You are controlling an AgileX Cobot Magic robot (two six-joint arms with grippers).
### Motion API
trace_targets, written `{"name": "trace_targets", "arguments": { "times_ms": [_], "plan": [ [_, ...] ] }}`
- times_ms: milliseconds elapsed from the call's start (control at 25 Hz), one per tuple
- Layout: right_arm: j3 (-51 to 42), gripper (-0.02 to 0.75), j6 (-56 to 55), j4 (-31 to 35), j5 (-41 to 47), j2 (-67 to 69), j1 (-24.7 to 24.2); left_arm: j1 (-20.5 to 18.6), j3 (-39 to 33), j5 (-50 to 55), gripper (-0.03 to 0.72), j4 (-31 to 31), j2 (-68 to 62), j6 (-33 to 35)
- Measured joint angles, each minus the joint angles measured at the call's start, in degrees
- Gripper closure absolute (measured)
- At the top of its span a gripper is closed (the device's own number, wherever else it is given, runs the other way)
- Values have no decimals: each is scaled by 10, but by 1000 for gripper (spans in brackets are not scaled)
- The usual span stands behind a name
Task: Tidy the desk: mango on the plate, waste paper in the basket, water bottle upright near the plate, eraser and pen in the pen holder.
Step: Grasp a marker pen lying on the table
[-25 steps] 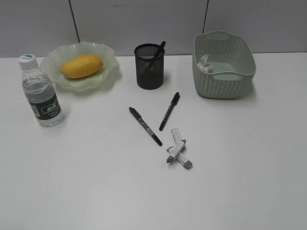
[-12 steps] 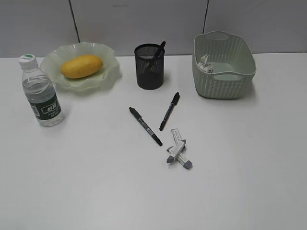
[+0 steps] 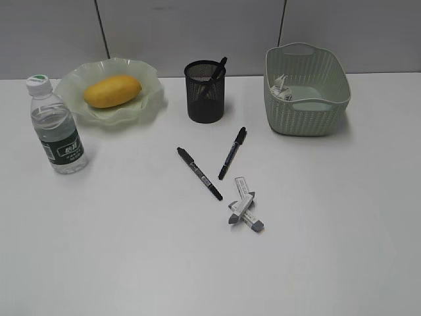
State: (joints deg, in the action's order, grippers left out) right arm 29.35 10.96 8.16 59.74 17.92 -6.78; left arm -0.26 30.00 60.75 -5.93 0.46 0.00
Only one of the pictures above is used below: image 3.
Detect black marker pen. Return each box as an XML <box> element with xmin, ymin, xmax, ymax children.
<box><xmin>177</xmin><ymin>147</ymin><xmax>223</xmax><ymax>201</ymax></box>
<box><xmin>218</xmin><ymin>126</ymin><xmax>247</xmax><ymax>180</ymax></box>
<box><xmin>199</xmin><ymin>57</ymin><xmax>228</xmax><ymax>99</ymax></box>

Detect waste paper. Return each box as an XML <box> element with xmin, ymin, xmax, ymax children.
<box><xmin>270</xmin><ymin>74</ymin><xmax>292</xmax><ymax>101</ymax></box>

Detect yellow mango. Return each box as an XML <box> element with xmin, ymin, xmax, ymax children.
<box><xmin>84</xmin><ymin>75</ymin><xmax>142</xmax><ymax>109</ymax></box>

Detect clear water bottle green label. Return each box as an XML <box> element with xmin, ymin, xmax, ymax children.
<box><xmin>26</xmin><ymin>74</ymin><xmax>88</xmax><ymax>174</ymax></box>

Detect grey white eraser upper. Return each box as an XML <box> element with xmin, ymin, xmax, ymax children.
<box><xmin>228</xmin><ymin>192</ymin><xmax>255</xmax><ymax>227</ymax></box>

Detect grey white eraser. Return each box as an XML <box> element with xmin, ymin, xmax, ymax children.
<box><xmin>228</xmin><ymin>192</ymin><xmax>255</xmax><ymax>227</ymax></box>
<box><xmin>230</xmin><ymin>176</ymin><xmax>264</xmax><ymax>233</ymax></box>

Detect grey white eraser lower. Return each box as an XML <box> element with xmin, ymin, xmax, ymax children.
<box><xmin>230</xmin><ymin>176</ymin><xmax>264</xmax><ymax>233</ymax></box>

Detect black mesh pen holder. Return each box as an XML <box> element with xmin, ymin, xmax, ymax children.
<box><xmin>184</xmin><ymin>60</ymin><xmax>226</xmax><ymax>124</ymax></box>

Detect pale green woven plastic basket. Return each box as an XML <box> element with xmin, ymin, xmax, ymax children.
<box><xmin>264</xmin><ymin>42</ymin><xmax>351</xmax><ymax>136</ymax></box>

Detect pale green wavy glass plate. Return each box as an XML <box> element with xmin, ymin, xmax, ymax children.
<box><xmin>55</xmin><ymin>57</ymin><xmax>164</xmax><ymax>126</ymax></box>

